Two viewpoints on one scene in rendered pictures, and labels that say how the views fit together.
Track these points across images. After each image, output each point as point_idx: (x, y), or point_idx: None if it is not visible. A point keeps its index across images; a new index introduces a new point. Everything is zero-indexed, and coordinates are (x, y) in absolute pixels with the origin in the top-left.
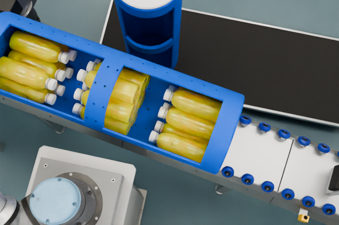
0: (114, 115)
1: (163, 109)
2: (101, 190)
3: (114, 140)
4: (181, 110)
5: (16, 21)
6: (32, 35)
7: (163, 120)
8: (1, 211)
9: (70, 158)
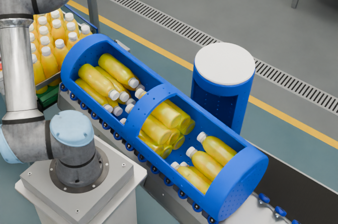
0: (150, 131)
1: (192, 148)
2: (109, 168)
3: None
4: (207, 151)
5: (112, 41)
6: (117, 60)
7: None
8: (29, 109)
9: None
